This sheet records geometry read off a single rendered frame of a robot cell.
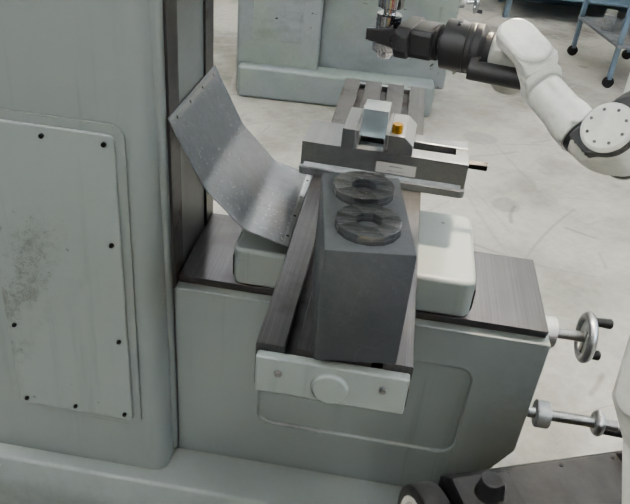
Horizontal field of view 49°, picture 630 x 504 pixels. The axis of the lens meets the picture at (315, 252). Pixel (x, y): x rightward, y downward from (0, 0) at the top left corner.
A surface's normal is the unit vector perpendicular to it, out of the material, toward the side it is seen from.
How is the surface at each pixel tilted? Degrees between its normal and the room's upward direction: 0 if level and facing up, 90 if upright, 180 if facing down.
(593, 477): 0
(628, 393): 90
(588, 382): 0
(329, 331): 90
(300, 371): 90
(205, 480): 0
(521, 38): 26
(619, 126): 55
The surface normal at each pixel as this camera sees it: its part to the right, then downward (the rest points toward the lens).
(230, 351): -0.15, 0.53
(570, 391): 0.08, -0.83
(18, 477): -0.11, 0.18
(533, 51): -0.11, -0.54
